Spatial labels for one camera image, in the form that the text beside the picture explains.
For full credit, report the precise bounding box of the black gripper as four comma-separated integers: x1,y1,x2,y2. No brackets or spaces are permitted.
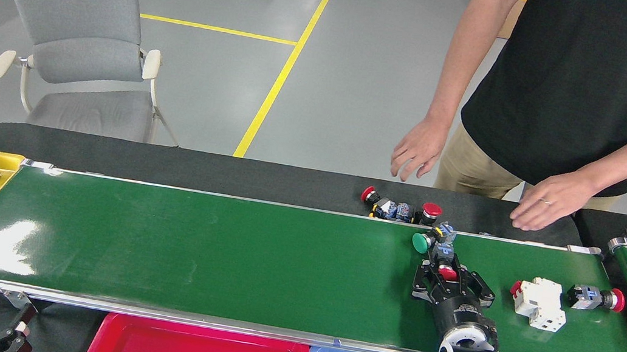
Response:
406,257,501,344

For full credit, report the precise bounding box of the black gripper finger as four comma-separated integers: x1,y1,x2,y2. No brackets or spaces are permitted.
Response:
0,298,39,352

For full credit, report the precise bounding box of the green mushroom push button switch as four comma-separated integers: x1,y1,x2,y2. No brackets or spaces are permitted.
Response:
409,218,459,259
393,201,416,223

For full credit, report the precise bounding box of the white switch block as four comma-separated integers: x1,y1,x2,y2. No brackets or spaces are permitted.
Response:
528,302,569,334
507,274,566,322

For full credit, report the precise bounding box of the person's left hand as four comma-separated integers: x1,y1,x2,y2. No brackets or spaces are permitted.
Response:
507,162,603,240

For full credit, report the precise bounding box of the person's right hand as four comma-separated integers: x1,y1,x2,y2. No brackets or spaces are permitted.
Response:
388,114,451,187

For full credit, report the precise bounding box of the person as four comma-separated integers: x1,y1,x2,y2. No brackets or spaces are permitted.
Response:
433,0,627,218

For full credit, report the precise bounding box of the grey padded armchair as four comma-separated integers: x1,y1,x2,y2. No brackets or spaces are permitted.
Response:
0,0,200,148

